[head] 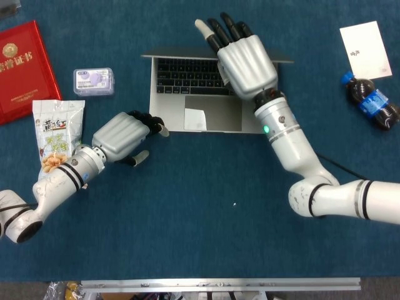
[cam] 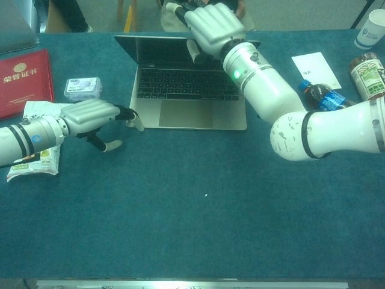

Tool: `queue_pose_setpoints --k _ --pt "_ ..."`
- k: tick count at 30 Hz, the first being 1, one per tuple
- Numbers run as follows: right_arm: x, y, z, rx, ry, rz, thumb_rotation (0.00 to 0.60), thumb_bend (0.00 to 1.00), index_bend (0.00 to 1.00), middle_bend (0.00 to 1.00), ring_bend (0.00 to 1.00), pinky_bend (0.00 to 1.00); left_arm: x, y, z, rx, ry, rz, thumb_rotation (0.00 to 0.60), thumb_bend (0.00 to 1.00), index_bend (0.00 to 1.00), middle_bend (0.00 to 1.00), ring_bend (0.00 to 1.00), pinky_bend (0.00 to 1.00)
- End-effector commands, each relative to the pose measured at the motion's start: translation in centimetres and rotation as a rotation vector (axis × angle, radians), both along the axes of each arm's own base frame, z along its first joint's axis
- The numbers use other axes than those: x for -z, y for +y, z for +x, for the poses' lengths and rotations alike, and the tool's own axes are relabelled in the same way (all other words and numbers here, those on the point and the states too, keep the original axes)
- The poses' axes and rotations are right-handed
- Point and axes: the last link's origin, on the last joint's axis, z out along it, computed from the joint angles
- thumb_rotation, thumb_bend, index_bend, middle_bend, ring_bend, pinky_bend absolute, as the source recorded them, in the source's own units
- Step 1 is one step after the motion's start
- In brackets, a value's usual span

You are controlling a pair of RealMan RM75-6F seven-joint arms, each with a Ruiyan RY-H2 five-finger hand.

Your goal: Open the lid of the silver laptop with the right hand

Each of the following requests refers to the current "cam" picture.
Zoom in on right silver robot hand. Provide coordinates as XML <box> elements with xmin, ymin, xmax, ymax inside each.
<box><xmin>164</xmin><ymin>1</ymin><xmax>247</xmax><ymax>64</ymax></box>

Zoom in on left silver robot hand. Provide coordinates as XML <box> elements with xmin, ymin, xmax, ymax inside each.
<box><xmin>58</xmin><ymin>99</ymin><xmax>145</xmax><ymax>153</ymax></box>

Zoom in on silver laptop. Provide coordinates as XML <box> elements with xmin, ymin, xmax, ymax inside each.
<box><xmin>114</xmin><ymin>35</ymin><xmax>262</xmax><ymax>131</ymax></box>

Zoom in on small clear plastic box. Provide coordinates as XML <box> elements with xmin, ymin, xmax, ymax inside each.
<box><xmin>64</xmin><ymin>77</ymin><xmax>103</xmax><ymax>102</ymax></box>

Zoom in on white peanut snack bag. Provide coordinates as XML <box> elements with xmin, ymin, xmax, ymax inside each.
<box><xmin>6</xmin><ymin>101</ymin><xmax>75</xmax><ymax>183</ymax></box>

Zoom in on red certificate folder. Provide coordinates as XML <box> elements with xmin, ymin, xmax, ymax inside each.
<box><xmin>0</xmin><ymin>49</ymin><xmax>55</xmax><ymax>121</ymax></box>

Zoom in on wooden chair leg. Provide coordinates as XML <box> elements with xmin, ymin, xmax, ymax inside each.
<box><xmin>116</xmin><ymin>0</ymin><xmax>138</xmax><ymax>33</ymax></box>

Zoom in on person in dark trousers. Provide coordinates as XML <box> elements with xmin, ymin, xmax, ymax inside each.
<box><xmin>64</xmin><ymin>0</ymin><xmax>94</xmax><ymax>33</ymax></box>

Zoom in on brown cardboard box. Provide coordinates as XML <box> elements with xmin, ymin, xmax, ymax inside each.
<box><xmin>45</xmin><ymin>0</ymin><xmax>72</xmax><ymax>33</ymax></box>

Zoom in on white paper card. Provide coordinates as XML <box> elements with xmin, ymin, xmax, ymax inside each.
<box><xmin>291</xmin><ymin>51</ymin><xmax>343</xmax><ymax>90</ymax></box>

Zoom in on grey closed laptop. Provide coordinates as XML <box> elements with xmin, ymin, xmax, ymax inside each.
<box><xmin>0</xmin><ymin>0</ymin><xmax>40</xmax><ymax>55</ymax></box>

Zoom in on cola bottle blue label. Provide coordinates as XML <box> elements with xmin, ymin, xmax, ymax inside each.
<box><xmin>297</xmin><ymin>79</ymin><xmax>357</xmax><ymax>111</ymax></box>

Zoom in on teal felt table mat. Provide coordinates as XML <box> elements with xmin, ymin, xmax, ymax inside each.
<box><xmin>0</xmin><ymin>29</ymin><xmax>385</xmax><ymax>281</ymax></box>

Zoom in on black stand legs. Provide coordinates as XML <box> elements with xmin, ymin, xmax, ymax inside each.
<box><xmin>350</xmin><ymin>0</ymin><xmax>377</xmax><ymax>30</ymax></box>

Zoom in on white paper cup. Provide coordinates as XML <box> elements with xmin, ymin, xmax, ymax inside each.
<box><xmin>354</xmin><ymin>8</ymin><xmax>385</xmax><ymax>50</ymax></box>

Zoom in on tea bottle green label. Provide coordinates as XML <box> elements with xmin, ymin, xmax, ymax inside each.
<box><xmin>348</xmin><ymin>52</ymin><xmax>385</xmax><ymax>102</ymax></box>

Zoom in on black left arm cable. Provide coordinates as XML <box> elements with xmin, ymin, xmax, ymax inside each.
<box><xmin>0</xmin><ymin>152</ymin><xmax>42</xmax><ymax>169</ymax></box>

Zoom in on aluminium frame rail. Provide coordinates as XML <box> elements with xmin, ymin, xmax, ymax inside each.
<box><xmin>36</xmin><ymin>279</ymin><xmax>350</xmax><ymax>289</ymax></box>

